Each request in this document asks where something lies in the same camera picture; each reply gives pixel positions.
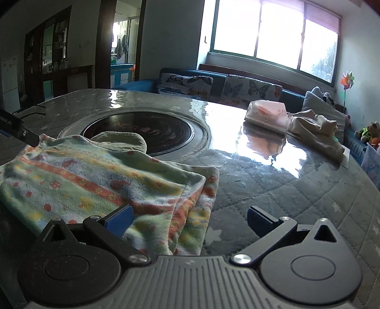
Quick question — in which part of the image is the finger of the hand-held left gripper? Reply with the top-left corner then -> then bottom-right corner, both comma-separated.
0,108 -> 40,146

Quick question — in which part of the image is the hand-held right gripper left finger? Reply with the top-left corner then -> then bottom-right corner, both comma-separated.
34,204 -> 151,266

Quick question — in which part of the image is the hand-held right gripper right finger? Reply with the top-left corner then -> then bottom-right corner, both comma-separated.
231,206 -> 346,265

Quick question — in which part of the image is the green printed garment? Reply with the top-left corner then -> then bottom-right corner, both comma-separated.
0,132 -> 220,256

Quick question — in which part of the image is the grey quilted tablecloth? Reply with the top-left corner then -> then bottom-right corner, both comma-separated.
0,87 -> 380,309

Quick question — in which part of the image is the white refrigerator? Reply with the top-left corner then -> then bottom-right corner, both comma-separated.
1,58 -> 21,112

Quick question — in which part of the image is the dark wooden display cabinet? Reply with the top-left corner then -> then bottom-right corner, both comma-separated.
24,6 -> 94,104

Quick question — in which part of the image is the round black induction cooktop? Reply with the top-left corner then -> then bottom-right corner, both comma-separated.
58,108 -> 210,158

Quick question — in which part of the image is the white paper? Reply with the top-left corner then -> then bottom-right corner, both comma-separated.
340,147 -> 351,170

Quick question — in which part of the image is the tissue pack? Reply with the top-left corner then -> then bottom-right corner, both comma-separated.
244,99 -> 290,133

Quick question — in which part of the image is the beige garment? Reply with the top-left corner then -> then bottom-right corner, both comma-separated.
286,109 -> 346,162

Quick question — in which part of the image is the blue white cabinet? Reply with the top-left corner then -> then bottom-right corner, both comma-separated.
110,64 -> 134,87

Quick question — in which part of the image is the clear plastic storage box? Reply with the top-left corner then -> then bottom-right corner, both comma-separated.
361,143 -> 380,188

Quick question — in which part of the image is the blue sofa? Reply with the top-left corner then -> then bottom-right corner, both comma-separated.
111,68 -> 369,149

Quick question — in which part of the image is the grey pillow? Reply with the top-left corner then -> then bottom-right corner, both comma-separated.
301,91 -> 346,131

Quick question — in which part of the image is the large butterfly print pillow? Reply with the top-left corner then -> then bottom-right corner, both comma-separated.
220,74 -> 283,109

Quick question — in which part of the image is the teddy bear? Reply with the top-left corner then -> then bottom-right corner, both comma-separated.
359,120 -> 380,143

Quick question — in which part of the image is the colourful pinwheel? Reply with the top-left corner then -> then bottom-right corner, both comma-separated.
340,71 -> 355,109

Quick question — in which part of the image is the window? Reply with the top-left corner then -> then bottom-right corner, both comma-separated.
209,0 -> 340,85

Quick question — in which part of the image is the dark wooden door frame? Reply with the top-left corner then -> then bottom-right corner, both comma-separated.
92,0 -> 147,90

